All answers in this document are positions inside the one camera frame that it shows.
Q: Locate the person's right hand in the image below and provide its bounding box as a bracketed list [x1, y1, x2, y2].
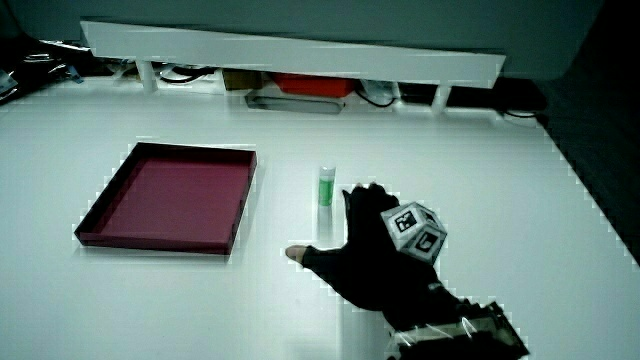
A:
[285, 183, 462, 327]

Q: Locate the brown cardboard box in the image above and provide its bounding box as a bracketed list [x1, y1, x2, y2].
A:
[221, 69, 264, 92]

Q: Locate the maroon shallow tray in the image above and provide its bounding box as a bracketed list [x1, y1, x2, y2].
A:
[74, 142, 258, 256]

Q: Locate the white desk shelf riser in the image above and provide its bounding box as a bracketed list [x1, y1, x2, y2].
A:
[79, 19, 507, 114]

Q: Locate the green glue stick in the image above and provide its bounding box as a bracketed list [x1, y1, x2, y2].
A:
[317, 165, 337, 208]

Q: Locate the grey flat tray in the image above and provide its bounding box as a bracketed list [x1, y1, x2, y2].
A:
[244, 93, 347, 116]

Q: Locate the black cable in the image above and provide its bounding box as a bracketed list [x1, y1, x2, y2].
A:
[158, 68, 217, 85]
[354, 87, 397, 109]

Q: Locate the red box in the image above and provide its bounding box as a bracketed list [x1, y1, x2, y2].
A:
[272, 72, 357, 99]

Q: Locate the pile of dark clutter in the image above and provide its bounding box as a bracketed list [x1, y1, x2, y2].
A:
[0, 38, 97, 105]

